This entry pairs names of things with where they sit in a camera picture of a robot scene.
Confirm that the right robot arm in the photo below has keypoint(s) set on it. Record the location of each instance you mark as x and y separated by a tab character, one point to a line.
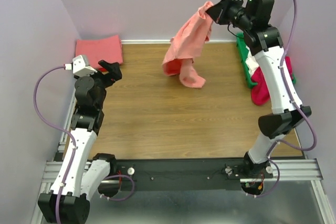
265	44

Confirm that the salmon pink t-shirt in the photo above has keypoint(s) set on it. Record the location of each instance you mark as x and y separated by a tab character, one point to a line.
186	46

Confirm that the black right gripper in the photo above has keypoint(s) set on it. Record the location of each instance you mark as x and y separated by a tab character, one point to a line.
214	11

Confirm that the folded coral t-shirt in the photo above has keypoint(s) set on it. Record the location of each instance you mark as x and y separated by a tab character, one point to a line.
107	49

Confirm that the magenta t-shirt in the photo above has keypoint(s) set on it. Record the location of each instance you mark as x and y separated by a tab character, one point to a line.
259	93

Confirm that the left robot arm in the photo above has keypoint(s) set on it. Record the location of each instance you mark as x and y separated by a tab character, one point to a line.
68	200

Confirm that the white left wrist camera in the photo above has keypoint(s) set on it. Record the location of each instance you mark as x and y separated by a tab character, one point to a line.
80	66

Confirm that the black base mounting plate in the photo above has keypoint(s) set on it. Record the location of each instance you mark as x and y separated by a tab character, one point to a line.
183	174

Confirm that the green plastic bin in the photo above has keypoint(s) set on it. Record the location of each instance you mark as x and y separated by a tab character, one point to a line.
243	50

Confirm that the white t-shirt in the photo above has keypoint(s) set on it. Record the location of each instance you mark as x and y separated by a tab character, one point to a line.
249	62

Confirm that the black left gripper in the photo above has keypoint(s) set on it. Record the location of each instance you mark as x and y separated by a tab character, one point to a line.
113	68

